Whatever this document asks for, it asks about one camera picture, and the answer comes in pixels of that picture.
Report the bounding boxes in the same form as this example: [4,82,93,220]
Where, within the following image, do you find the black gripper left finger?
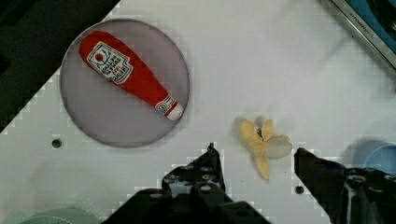
[102,144,271,224]

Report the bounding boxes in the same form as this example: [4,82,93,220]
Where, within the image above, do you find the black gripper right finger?
[293,147,396,224]

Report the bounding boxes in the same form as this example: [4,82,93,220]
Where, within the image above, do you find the yellow plush banana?
[239,119,292,181]

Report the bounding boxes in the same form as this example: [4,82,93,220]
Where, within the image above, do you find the green mug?
[1,208,101,224]

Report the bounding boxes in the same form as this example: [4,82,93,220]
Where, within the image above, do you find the blue bowl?
[351,140,396,175]

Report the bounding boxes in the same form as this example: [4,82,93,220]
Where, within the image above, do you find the grey round plate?
[60,19,190,148]

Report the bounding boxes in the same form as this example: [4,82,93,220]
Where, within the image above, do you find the red plush ketchup bottle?
[78,31,184,120]

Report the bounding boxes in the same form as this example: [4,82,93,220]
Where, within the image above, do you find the black toaster oven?
[328,0,396,69]

